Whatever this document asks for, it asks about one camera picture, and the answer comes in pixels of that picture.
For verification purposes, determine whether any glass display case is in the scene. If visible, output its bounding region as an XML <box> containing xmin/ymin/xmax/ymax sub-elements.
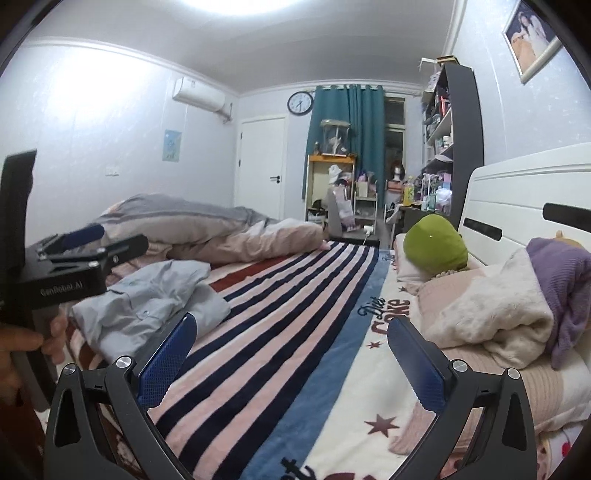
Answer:
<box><xmin>321</xmin><ymin>119</ymin><xmax>351</xmax><ymax>156</ymax></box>

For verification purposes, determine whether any black tall bookshelf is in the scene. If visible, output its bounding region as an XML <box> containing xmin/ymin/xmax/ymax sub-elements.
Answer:
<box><xmin>423</xmin><ymin>62</ymin><xmax>484</xmax><ymax>227</ymax></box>

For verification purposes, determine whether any teal curtain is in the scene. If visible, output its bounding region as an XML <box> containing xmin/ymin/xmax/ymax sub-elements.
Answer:
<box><xmin>305</xmin><ymin>84</ymin><xmax>386</xmax><ymax>208</ymax></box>

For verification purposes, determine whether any small blue wall poster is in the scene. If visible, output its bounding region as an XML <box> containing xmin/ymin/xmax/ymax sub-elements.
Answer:
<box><xmin>162</xmin><ymin>130</ymin><xmax>182</xmax><ymax>163</ymax></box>

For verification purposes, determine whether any framed portrait photo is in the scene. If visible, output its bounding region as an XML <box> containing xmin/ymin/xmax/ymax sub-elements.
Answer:
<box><xmin>503</xmin><ymin>1</ymin><xmax>562</xmax><ymax>84</ymax></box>

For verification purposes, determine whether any striped fleece blanket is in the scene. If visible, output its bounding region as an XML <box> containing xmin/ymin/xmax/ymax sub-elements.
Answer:
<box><xmin>149</xmin><ymin>242</ymin><xmax>418</xmax><ymax>479</ymax></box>

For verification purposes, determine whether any light grey-blue coat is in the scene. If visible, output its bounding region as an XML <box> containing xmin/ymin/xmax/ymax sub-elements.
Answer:
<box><xmin>71</xmin><ymin>260</ymin><xmax>230</xmax><ymax>363</ymax></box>

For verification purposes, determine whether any white air conditioner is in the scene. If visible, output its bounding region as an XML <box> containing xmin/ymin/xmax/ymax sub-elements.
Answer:
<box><xmin>172</xmin><ymin>77</ymin><xmax>232</xmax><ymax>122</ymax></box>

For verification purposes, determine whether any cream fluffy blanket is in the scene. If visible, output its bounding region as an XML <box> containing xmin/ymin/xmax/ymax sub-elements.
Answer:
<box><xmin>423</xmin><ymin>249</ymin><xmax>554</xmax><ymax>369</ymax></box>

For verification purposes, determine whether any person's left hand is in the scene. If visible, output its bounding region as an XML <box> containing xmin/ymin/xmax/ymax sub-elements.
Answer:
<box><xmin>0</xmin><ymin>310</ymin><xmax>68</xmax><ymax>405</ymax></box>

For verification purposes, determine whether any yellow frame shelf unit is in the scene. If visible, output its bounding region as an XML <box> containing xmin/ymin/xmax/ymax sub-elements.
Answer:
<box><xmin>304</xmin><ymin>154</ymin><xmax>356</xmax><ymax>225</ymax></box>

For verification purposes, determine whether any white bed headboard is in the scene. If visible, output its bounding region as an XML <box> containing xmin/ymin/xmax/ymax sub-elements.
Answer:
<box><xmin>459</xmin><ymin>143</ymin><xmax>590</xmax><ymax>265</ymax></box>

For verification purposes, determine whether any green plush pillow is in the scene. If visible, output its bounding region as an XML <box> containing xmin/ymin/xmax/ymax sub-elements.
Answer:
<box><xmin>404</xmin><ymin>214</ymin><xmax>469</xmax><ymax>276</ymax></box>

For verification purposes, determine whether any wig on mannequin head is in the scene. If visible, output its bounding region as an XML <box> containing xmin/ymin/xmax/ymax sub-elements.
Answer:
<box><xmin>391</xmin><ymin>160</ymin><xmax>406</xmax><ymax>182</ymax></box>

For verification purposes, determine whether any white door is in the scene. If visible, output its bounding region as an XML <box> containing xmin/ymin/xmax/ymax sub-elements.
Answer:
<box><xmin>235</xmin><ymin>115</ymin><xmax>287</xmax><ymax>219</ymax></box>

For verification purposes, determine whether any black wall clock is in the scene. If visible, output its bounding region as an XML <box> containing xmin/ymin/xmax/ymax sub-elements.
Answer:
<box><xmin>287</xmin><ymin>91</ymin><xmax>314</xmax><ymax>116</ymax></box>

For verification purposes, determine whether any pink grey striped duvet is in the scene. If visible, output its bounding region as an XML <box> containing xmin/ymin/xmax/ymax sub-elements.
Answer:
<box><xmin>95</xmin><ymin>194</ymin><xmax>329</xmax><ymax>265</ymax></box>

